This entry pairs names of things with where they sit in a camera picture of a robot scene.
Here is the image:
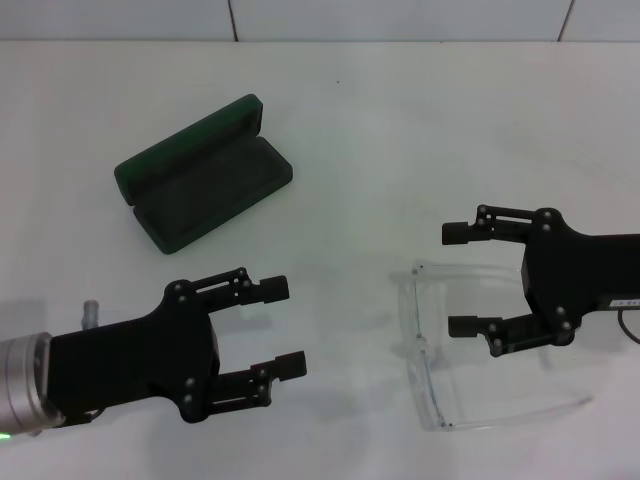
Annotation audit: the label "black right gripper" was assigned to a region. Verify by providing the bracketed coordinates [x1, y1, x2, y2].
[441, 203, 640, 359]

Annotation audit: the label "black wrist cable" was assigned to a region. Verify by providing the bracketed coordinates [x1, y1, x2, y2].
[618, 308, 640, 345]
[62, 407, 109, 427]

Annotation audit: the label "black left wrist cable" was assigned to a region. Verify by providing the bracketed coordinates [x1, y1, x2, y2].
[62, 407, 109, 427]

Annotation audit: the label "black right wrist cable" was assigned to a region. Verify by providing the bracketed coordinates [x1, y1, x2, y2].
[618, 308, 640, 345]

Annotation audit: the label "green glasses case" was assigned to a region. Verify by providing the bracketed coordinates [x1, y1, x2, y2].
[113, 93, 294, 256]

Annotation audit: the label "silver knurled connector plug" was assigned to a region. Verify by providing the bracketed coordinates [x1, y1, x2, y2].
[81, 298, 101, 331]

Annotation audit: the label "clear white glasses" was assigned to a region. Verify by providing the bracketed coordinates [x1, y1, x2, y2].
[394, 258, 596, 434]

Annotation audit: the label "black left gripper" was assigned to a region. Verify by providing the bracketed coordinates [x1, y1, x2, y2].
[47, 267, 307, 425]

